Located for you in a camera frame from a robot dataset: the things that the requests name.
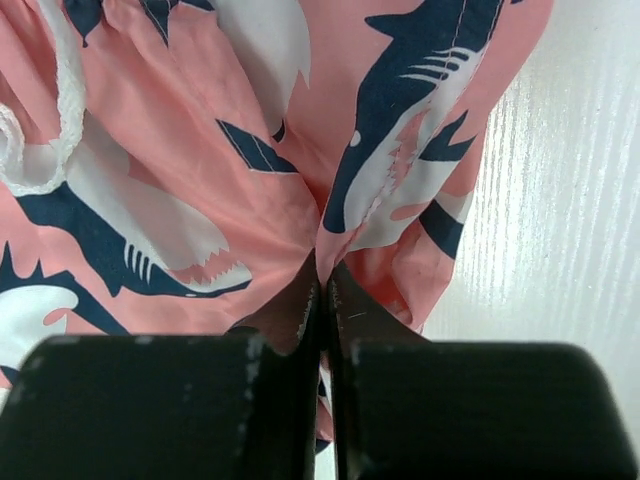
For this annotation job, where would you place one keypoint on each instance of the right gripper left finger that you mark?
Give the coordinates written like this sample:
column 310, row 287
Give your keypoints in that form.
column 237, row 406

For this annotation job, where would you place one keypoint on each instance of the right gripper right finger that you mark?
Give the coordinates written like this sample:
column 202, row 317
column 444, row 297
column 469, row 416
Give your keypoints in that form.
column 405, row 407

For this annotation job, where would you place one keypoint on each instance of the pink shark print shorts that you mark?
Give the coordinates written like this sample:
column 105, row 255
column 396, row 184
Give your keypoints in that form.
column 167, row 166

